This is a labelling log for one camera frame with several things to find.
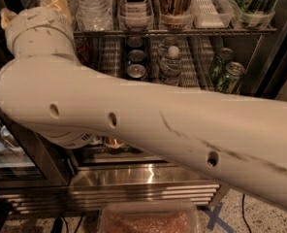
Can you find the front green can middle shelf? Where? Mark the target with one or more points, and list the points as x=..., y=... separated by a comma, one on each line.
x=230, y=77

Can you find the tea bottle top shelf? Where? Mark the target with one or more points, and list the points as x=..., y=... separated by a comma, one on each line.
x=135, y=12

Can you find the front blue pepsi can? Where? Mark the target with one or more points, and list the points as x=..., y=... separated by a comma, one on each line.
x=136, y=72

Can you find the glass fridge door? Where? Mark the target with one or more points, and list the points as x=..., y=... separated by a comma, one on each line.
x=26, y=159

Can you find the water bottle middle shelf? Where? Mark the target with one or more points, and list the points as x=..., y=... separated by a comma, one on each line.
x=170, y=67

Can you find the gold can bottom shelf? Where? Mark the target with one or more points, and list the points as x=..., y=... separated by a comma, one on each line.
x=113, y=143

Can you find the clear plastic bin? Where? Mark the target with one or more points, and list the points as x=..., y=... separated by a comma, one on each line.
x=177, y=216

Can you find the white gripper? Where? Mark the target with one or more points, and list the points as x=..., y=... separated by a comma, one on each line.
x=33, y=19

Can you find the clear water bottle top shelf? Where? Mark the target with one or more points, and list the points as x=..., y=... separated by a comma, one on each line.
x=94, y=15

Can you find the brown striped can top shelf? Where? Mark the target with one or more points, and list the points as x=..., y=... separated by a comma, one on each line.
x=175, y=14

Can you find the back red soda can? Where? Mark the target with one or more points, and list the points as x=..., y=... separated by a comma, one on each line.
x=84, y=50

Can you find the stainless steel fridge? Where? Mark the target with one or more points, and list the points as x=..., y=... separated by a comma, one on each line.
x=143, y=175

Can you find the middle pepsi can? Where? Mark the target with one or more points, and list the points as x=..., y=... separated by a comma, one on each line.
x=136, y=57

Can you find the back pepsi can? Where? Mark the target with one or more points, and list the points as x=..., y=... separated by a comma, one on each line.
x=135, y=43

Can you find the back green can middle shelf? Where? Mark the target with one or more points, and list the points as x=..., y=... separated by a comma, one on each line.
x=219, y=61

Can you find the blue tape cross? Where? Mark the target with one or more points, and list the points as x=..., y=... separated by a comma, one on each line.
x=215, y=219

